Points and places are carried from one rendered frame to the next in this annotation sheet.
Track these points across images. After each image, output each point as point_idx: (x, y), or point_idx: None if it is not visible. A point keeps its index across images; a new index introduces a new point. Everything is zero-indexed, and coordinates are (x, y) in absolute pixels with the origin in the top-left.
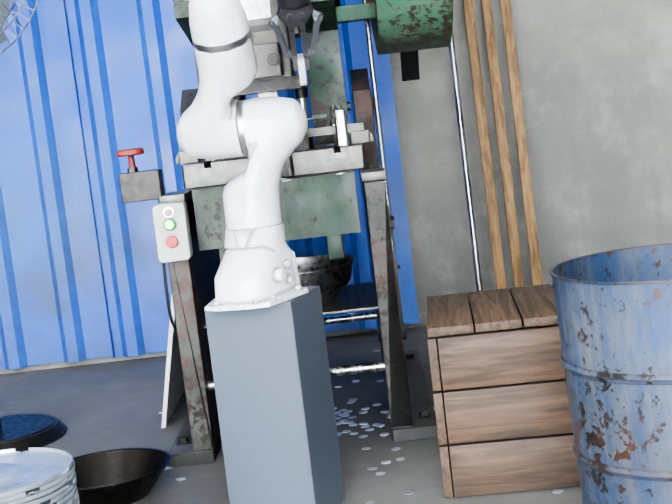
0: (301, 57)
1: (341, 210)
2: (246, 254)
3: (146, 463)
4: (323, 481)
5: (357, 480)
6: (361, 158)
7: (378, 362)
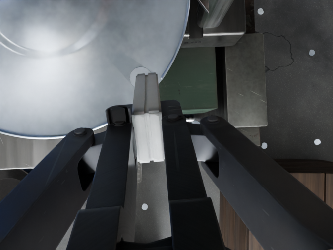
0: (155, 154)
1: (185, 112)
2: None
3: (24, 176)
4: None
5: (167, 217)
6: (234, 41)
7: (189, 119)
